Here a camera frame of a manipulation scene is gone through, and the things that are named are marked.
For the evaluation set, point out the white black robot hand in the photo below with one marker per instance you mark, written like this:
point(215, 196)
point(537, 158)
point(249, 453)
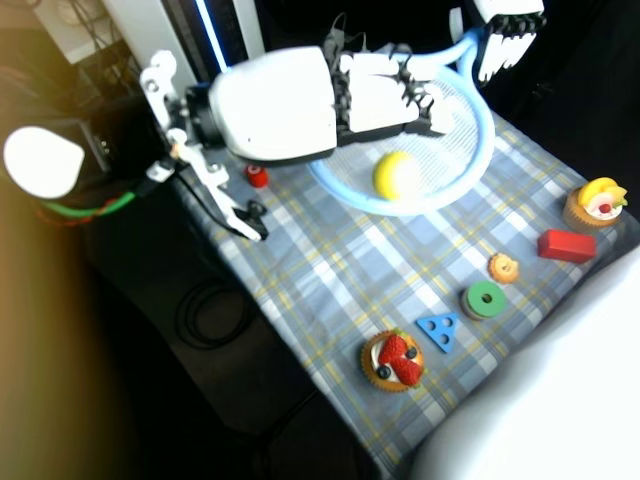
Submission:
point(505, 40)
point(275, 105)

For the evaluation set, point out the yellow ball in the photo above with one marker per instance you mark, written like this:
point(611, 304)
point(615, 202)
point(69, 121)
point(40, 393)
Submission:
point(395, 176)

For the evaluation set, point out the light blue toy racket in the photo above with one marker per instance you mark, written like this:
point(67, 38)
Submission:
point(395, 206)

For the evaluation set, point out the red cylinder block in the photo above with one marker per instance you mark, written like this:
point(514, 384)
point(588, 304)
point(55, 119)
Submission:
point(257, 176)

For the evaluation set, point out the white robot torso column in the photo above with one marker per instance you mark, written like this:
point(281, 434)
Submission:
point(150, 25)

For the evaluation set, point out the toy cupcake with orange slice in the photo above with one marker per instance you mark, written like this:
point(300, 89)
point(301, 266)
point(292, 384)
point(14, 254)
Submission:
point(595, 205)

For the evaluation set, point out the blue plaid tablecloth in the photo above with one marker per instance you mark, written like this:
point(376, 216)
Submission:
point(350, 280)

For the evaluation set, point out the red rectangular wooden block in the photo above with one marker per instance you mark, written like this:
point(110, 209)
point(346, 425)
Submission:
point(567, 246)

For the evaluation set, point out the tan flower-shaped toy cookie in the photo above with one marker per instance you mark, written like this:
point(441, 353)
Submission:
point(503, 269)

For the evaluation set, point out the stacked rings with green top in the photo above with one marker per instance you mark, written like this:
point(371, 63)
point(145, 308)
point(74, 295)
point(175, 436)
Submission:
point(484, 300)

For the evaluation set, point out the blue triangle block with holes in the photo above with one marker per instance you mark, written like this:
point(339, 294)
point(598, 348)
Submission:
point(440, 330)

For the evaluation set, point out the toy cupcake with strawberries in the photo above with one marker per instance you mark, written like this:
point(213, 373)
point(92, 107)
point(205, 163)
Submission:
point(393, 360)

